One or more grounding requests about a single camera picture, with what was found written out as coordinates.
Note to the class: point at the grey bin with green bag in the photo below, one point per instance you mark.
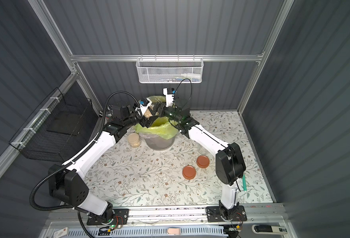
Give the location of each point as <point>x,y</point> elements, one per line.
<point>161,135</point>

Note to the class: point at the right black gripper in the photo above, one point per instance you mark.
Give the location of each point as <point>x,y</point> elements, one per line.
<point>167,110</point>

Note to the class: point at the green pen on table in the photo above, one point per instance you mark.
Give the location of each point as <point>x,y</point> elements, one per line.
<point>244,183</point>

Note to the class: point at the white wire wall basket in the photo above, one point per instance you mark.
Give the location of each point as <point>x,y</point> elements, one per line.
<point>167,71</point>

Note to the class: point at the white tube in basket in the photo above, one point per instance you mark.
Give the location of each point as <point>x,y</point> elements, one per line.
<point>192,76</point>

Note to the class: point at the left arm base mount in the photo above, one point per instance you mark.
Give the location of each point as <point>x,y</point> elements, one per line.
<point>110,217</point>

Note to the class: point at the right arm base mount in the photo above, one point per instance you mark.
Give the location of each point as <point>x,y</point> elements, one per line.
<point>221,214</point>

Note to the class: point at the oatmeal jar with terracotta lid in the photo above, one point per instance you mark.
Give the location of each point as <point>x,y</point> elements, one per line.
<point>202,151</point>

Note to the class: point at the oatmeal jar with beige lid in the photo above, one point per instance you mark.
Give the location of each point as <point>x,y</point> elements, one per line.
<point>134,140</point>

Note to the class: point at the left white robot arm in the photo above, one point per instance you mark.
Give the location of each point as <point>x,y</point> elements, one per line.
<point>66,182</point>

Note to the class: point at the black wire side basket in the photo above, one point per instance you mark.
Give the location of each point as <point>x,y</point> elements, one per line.
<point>59,131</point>

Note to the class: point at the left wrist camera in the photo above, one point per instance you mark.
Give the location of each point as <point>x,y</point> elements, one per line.
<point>143,105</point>

